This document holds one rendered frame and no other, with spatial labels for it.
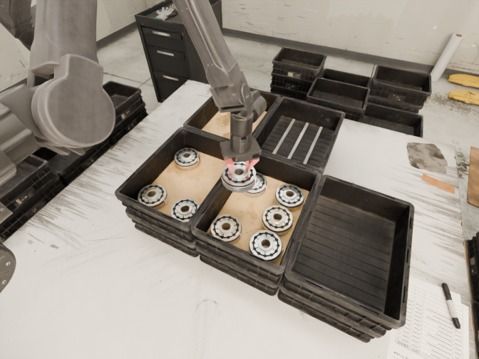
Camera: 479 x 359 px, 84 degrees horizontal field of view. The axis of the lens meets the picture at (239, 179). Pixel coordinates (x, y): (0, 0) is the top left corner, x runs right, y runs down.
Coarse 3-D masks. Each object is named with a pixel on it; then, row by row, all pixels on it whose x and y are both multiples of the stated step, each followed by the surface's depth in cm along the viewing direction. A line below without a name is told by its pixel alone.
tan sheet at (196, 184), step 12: (204, 156) 113; (168, 168) 108; (204, 168) 108; (216, 168) 108; (156, 180) 104; (168, 180) 104; (180, 180) 104; (192, 180) 104; (204, 180) 104; (216, 180) 104; (168, 192) 100; (180, 192) 100; (192, 192) 100; (204, 192) 100; (168, 204) 97
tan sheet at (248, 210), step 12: (276, 180) 104; (240, 192) 100; (264, 192) 100; (228, 204) 97; (240, 204) 97; (252, 204) 97; (264, 204) 97; (276, 204) 97; (240, 216) 94; (252, 216) 94; (252, 228) 90; (240, 240) 87; (288, 240) 87; (276, 264) 82
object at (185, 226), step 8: (184, 128) 109; (208, 136) 106; (232, 160) 97; (216, 184) 90; (120, 200) 88; (128, 200) 86; (208, 200) 86; (136, 208) 86; (144, 208) 84; (152, 208) 84; (200, 208) 84; (160, 216) 82; (168, 216) 82; (192, 216) 82; (176, 224) 80; (184, 224) 80
